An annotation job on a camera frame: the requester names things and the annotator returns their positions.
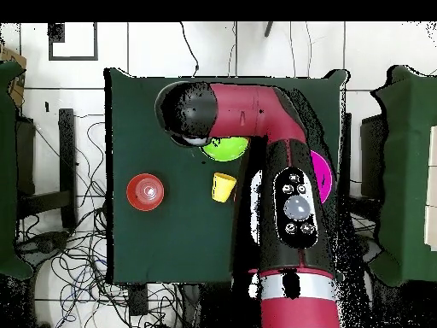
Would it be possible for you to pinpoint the large green plastic bowl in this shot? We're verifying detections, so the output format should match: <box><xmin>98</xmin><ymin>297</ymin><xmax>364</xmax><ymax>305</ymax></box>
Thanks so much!
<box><xmin>201</xmin><ymin>136</ymin><xmax>251</xmax><ymax>162</ymax></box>

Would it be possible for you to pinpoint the yellow plastic cup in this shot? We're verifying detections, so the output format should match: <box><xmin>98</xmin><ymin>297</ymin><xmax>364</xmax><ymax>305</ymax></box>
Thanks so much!
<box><xmin>211</xmin><ymin>172</ymin><xmax>237</xmax><ymax>203</ymax></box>

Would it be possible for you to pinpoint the dark green table cloth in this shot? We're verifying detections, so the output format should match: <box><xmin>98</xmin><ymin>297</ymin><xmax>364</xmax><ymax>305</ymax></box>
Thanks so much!
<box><xmin>103</xmin><ymin>67</ymin><xmax>350</xmax><ymax>285</ymax></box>

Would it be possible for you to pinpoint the orange plastic bowl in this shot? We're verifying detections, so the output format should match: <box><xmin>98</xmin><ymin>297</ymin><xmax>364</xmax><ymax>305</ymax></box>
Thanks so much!
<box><xmin>125</xmin><ymin>173</ymin><xmax>166</xmax><ymax>212</ymax></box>

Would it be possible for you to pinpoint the large pink plastic bowl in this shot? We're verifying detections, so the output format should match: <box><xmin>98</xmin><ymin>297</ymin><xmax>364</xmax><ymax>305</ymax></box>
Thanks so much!
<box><xmin>309</xmin><ymin>149</ymin><xmax>334</xmax><ymax>204</ymax></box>

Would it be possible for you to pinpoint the black metal stand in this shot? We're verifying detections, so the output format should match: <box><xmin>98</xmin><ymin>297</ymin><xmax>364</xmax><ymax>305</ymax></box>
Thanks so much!
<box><xmin>15</xmin><ymin>108</ymin><xmax>78</xmax><ymax>230</ymax></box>
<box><xmin>340</xmin><ymin>112</ymin><xmax>353</xmax><ymax>209</ymax></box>

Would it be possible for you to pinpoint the black box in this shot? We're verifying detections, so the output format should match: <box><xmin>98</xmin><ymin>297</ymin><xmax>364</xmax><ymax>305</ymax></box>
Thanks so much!
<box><xmin>359</xmin><ymin>114</ymin><xmax>388</xmax><ymax>199</ymax></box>

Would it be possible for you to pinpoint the green-clothed side table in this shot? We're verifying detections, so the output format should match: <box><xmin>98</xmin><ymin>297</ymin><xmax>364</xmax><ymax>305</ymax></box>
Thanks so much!
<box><xmin>370</xmin><ymin>64</ymin><xmax>437</xmax><ymax>288</ymax></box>
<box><xmin>0</xmin><ymin>60</ymin><xmax>35</xmax><ymax>281</ymax></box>

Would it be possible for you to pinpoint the cardboard box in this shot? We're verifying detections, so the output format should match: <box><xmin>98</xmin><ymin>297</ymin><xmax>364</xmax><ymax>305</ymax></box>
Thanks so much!
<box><xmin>0</xmin><ymin>45</ymin><xmax>27</xmax><ymax>108</ymax></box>

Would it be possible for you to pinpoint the thin black cable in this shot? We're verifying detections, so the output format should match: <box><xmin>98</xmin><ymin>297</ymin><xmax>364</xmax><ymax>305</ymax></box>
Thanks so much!
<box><xmin>179</xmin><ymin>21</ymin><xmax>200</xmax><ymax>78</ymax></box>

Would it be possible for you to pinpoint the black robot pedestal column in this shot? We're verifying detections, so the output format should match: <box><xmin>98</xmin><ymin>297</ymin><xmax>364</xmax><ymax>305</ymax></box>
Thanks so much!
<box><xmin>180</xmin><ymin>282</ymin><xmax>240</xmax><ymax>328</ymax></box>

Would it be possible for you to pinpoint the tangle of floor cables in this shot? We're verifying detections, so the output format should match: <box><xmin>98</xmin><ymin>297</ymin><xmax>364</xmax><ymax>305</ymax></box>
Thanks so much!
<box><xmin>15</xmin><ymin>114</ymin><xmax>185</xmax><ymax>328</ymax></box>

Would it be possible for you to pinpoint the black pedestal leg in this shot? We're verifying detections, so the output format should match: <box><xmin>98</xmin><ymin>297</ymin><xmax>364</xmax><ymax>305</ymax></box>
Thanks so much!
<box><xmin>16</xmin><ymin>231</ymin><xmax>71</xmax><ymax>266</ymax></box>

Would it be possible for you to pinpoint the black square floor frame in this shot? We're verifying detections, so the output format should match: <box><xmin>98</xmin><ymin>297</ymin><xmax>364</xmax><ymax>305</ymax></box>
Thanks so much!
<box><xmin>47</xmin><ymin>21</ymin><xmax>99</xmax><ymax>62</ymax></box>

